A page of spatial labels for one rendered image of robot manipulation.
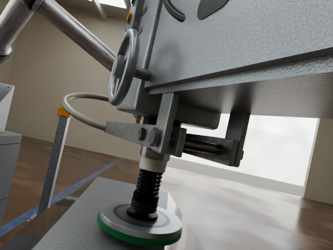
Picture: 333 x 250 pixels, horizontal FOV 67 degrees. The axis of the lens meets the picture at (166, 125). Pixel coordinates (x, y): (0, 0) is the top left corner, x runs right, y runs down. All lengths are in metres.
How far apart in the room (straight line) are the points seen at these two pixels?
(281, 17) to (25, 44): 8.72
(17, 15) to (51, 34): 7.09
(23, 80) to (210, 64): 8.42
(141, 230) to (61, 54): 7.88
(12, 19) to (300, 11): 1.45
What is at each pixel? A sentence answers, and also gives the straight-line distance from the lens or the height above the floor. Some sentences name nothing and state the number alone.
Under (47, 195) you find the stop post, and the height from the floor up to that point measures 0.25.
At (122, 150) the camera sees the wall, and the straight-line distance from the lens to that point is 7.52.
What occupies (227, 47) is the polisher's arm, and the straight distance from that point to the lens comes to 0.29.
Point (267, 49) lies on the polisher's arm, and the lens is 0.24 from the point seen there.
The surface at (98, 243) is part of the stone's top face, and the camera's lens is 0.63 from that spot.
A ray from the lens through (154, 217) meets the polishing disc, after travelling 0.68.
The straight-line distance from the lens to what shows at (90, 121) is 1.07.
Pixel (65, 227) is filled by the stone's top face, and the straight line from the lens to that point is 0.68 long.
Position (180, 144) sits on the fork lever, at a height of 1.07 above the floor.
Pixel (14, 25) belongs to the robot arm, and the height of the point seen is 1.44.
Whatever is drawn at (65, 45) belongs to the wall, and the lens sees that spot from 8.36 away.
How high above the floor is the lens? 1.09
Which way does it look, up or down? 1 degrees up
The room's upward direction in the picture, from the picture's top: 12 degrees clockwise
